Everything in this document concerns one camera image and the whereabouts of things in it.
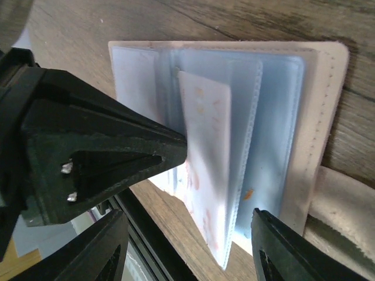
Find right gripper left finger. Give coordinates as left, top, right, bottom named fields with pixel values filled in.
left=17, top=210, right=128, bottom=280

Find beige card holder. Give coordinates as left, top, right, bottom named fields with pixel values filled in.
left=107, top=40, right=375, bottom=270

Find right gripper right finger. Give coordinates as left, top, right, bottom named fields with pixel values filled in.
left=251, top=208, right=365, bottom=280

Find white card red pattern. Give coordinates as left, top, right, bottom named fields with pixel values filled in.
left=178, top=71, right=231, bottom=260

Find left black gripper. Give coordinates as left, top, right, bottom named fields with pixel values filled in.
left=1, top=48, right=187, bottom=259

